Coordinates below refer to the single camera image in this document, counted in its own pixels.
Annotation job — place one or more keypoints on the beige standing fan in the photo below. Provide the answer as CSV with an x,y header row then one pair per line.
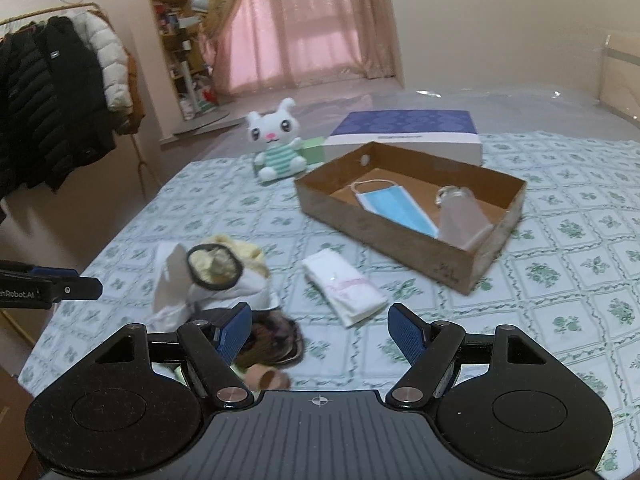
x,y
222,10

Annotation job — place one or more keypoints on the blue face mask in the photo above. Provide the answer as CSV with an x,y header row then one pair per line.
x,y
395,205

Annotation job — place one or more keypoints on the clear plastic bottle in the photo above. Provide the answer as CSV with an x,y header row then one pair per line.
x,y
462,217

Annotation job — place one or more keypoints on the wooden bookshelf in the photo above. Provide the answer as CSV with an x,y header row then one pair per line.
x,y
167,20

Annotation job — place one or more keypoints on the purple velvet scrunchie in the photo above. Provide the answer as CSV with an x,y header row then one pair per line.
x,y
272,340

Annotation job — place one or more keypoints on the pale yellow cloth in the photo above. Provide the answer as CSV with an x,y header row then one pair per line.
x,y
247,252

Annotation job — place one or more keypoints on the beige tape roll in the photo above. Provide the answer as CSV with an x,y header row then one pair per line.
x,y
267,377

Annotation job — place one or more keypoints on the white cloth with black rim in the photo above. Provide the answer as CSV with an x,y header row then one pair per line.
x,y
170,280

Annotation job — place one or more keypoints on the white puffer jacket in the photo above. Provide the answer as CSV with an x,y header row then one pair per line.
x,y
110,60

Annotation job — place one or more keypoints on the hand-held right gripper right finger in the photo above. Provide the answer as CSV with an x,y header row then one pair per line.
x,y
406,334

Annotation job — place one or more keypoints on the brown cardboard box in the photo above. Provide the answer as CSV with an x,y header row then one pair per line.
x,y
450,270

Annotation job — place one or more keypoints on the pink curtain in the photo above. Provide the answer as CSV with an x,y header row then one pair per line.
x,y
310,25

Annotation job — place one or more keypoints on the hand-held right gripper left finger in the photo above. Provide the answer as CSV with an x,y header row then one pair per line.
x,y
235,334

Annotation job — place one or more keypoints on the green floral bedsheet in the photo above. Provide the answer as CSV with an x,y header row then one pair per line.
x,y
550,270

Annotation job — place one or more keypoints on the blue and white flat box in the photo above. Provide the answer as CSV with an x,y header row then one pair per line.
x,y
405,125

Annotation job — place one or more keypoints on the light green cloth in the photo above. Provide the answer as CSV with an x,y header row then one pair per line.
x,y
314,152

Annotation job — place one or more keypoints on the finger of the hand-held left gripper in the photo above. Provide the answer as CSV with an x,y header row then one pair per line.
x,y
47,272
80,288

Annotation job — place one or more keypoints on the white plush bunny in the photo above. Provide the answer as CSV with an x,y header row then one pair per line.
x,y
275,140

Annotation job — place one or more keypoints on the bamboo clothes rack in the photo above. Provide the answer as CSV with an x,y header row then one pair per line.
x,y
50,9

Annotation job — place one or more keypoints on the white tissue packet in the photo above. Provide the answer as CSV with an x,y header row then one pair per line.
x,y
345,285

